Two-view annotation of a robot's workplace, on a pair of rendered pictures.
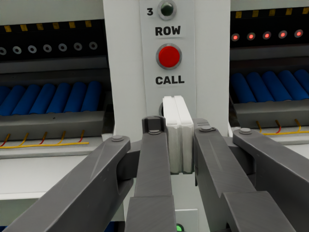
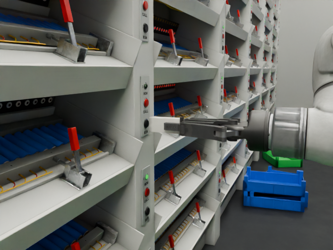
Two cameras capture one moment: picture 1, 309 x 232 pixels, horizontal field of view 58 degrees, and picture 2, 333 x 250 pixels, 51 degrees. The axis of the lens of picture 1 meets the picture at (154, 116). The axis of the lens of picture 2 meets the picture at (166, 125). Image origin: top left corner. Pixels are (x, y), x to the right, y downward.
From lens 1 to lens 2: 0.64 m
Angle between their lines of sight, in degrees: 68
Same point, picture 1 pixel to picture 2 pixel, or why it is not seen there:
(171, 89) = (145, 115)
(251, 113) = not seen: hidden behind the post
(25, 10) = (110, 85)
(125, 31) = (137, 93)
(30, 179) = (101, 171)
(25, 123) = not seen: hidden behind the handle
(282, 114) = not seen: hidden behind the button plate
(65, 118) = (86, 141)
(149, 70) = (142, 108)
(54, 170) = (103, 166)
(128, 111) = (137, 125)
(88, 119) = (95, 139)
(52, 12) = (116, 85)
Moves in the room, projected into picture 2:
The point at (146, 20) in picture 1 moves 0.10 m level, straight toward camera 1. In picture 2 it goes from (141, 90) to (190, 91)
